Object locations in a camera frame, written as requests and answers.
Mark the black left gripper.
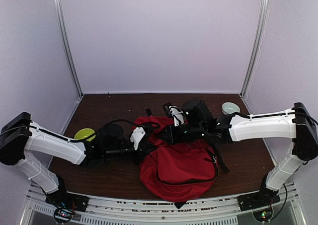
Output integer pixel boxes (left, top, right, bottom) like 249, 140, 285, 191
104, 140, 157, 165

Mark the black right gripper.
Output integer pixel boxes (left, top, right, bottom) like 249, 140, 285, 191
157, 123, 206, 145

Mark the red student backpack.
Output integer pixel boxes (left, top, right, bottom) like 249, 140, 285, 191
135, 115, 230, 209

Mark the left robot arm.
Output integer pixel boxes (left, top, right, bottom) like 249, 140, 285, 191
0, 112, 160, 207

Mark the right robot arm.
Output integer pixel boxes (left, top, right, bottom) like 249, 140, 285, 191
159, 100, 318, 206

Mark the pale blue ceramic bowl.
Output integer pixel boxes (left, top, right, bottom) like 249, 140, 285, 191
222, 102, 240, 115

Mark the lime green bowl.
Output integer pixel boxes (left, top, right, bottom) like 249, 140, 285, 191
74, 128, 95, 142

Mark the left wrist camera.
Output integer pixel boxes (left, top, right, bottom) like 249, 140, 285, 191
130, 127, 146, 150

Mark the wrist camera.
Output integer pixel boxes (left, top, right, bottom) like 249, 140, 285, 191
162, 102, 185, 127
130, 127, 146, 150

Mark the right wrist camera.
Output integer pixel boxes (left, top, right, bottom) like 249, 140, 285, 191
162, 102, 185, 127

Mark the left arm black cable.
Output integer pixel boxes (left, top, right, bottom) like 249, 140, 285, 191
0, 120, 161, 145

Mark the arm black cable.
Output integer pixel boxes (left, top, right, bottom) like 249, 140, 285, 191
0, 120, 161, 145
233, 109, 318, 126

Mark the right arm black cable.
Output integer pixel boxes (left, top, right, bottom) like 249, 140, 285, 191
233, 109, 318, 126

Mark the front aluminium rail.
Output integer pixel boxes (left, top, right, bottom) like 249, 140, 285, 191
18, 183, 307, 225

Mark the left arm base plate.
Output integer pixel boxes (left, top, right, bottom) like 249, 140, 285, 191
45, 193, 89, 212

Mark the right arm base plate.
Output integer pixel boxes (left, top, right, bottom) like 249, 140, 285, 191
237, 191, 281, 211

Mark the right aluminium frame post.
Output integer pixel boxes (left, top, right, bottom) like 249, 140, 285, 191
240, 0, 270, 99

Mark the aluminium frame post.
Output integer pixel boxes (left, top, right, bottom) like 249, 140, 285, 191
240, 0, 270, 99
53, 0, 83, 97

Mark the left aluminium frame post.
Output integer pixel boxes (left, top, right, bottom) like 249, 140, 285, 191
53, 0, 83, 97

